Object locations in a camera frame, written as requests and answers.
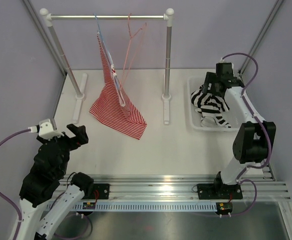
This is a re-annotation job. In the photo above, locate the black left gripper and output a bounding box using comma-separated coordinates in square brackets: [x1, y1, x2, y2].
[38, 123, 88, 176]

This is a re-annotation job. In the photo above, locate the pink wire hanger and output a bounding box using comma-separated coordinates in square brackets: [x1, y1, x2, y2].
[120, 13, 147, 89]

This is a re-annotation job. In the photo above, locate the black white striped tank top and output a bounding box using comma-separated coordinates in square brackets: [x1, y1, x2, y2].
[190, 85, 231, 129]

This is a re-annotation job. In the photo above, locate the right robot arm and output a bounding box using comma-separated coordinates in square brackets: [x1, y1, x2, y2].
[197, 62, 276, 200]

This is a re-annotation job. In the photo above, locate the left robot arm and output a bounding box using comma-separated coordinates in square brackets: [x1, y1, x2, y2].
[16, 121, 94, 240]

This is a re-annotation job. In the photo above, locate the red white striped tank top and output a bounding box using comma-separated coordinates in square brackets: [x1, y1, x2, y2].
[89, 32, 147, 140]

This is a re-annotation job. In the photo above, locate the white and silver clothes rack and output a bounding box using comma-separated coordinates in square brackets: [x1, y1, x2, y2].
[40, 8, 174, 125]

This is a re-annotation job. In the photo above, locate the white perforated plastic basket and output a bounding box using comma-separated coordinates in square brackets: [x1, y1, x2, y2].
[188, 87, 254, 132]

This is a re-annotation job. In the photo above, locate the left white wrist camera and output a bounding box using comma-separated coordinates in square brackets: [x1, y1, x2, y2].
[28, 118, 64, 140]

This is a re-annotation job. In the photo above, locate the white slotted cable duct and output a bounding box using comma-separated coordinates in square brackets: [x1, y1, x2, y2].
[71, 201, 217, 212]

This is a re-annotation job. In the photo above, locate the blue wire hanger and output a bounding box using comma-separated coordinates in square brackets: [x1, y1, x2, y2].
[95, 16, 126, 107]

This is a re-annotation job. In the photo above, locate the left aluminium frame post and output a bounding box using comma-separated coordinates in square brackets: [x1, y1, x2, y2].
[21, 0, 67, 78]

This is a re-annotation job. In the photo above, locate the aluminium frame post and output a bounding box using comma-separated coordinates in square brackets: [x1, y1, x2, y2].
[237, 0, 286, 76]
[21, 0, 67, 78]

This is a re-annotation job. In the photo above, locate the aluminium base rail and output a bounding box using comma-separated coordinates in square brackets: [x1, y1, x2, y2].
[20, 164, 291, 203]

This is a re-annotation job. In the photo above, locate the right aluminium frame post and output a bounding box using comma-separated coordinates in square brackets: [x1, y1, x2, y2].
[237, 0, 286, 76]

